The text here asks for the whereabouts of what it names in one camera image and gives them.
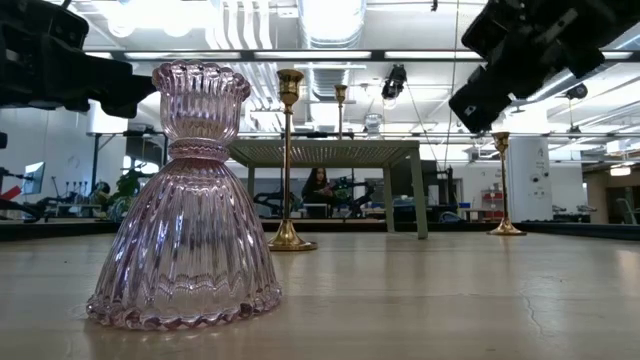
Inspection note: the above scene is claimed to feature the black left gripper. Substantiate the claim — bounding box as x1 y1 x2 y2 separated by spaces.
0 0 157 119

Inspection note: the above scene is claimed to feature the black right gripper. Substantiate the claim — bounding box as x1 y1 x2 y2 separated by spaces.
448 0 609 134

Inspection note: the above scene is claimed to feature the gold metal candlestick holder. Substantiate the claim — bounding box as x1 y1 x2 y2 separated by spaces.
267 68 319 252
487 131 528 237
333 83 349 140

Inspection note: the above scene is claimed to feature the clear ribbed glass candle holder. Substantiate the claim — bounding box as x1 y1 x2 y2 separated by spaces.
363 112 384 140

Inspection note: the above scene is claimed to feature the pink ribbed glass candle holder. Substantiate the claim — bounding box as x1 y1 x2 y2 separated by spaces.
85 59 283 331

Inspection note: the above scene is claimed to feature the red storage rack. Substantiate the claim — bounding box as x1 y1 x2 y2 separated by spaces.
481 188 505 220

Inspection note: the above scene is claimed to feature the green artificial plant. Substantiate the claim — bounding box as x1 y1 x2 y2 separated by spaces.
107 167 151 222

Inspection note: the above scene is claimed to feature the computer monitor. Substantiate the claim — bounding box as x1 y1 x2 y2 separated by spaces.
20 160 46 196

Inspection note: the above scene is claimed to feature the black overhead crossbar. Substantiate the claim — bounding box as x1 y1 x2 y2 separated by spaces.
82 48 640 63

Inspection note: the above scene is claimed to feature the pale green perforated metal shelf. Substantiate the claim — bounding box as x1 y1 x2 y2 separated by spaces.
228 138 430 240

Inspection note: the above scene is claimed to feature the person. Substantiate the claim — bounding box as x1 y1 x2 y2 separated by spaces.
301 167 335 219

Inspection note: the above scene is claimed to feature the black overhead camera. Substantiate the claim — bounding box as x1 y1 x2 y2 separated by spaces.
380 63 408 101

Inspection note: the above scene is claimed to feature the black aluminium table frame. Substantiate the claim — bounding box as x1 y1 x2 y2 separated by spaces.
0 218 640 242

